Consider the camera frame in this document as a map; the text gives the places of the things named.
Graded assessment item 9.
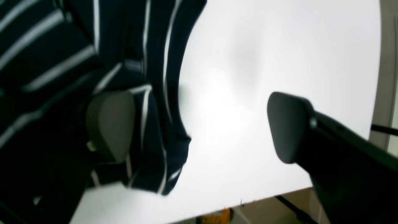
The navy white striped t-shirt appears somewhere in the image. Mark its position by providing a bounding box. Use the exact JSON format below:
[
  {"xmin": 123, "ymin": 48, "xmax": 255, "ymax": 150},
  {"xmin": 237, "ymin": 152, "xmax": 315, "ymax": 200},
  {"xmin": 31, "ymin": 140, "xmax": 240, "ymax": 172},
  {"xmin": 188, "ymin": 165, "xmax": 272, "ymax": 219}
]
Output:
[{"xmin": 0, "ymin": 0, "xmax": 207, "ymax": 224}]

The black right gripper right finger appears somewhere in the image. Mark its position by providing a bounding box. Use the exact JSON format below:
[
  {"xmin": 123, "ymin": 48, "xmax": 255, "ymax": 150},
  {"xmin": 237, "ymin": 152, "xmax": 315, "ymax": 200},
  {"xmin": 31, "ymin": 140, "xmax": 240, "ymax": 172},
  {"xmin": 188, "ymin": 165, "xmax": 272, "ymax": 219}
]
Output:
[{"xmin": 267, "ymin": 92, "xmax": 398, "ymax": 224}]

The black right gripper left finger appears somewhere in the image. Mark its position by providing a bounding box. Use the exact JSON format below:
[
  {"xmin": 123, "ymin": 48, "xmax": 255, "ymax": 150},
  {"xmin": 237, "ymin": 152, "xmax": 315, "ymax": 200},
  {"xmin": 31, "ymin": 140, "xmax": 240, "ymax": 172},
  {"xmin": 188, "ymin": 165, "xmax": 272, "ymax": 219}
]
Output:
[{"xmin": 86, "ymin": 91, "xmax": 136, "ymax": 164}]

